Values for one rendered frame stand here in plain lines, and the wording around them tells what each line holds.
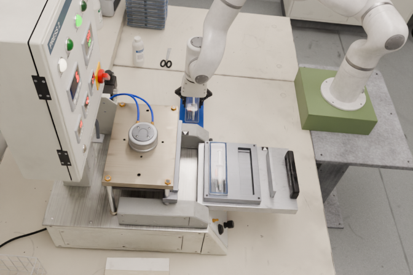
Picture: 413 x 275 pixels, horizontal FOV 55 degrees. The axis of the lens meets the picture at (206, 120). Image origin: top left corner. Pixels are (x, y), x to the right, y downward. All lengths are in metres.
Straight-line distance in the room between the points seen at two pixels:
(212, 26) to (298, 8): 2.10
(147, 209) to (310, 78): 0.97
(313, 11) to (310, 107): 1.86
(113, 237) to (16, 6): 0.73
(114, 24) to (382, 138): 1.31
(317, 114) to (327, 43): 1.88
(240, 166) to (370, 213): 1.40
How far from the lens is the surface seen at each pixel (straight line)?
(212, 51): 1.32
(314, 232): 1.44
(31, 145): 0.90
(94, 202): 1.21
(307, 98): 1.67
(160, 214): 1.10
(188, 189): 1.22
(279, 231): 1.41
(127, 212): 1.10
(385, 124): 1.86
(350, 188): 2.55
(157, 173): 1.03
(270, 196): 1.20
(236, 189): 1.16
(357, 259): 2.35
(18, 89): 0.77
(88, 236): 1.25
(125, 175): 1.03
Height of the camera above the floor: 1.99
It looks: 50 degrees down
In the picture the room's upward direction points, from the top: 9 degrees clockwise
